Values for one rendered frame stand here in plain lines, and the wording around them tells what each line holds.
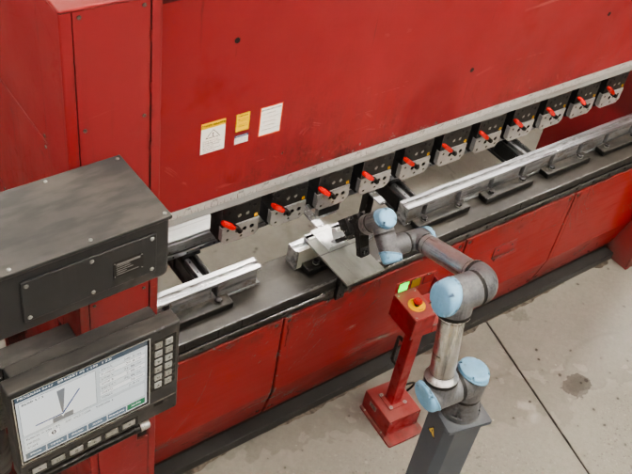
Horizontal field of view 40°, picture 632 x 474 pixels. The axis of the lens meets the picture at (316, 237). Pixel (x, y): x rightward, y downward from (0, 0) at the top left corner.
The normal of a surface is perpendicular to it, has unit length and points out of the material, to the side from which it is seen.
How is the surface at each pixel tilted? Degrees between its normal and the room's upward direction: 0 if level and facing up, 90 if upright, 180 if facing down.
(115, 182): 0
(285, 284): 0
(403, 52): 90
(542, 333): 0
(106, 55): 90
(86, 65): 90
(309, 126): 90
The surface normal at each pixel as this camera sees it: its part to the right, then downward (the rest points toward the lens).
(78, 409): 0.60, 0.60
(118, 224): 0.14, -0.73
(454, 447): 0.37, 0.67
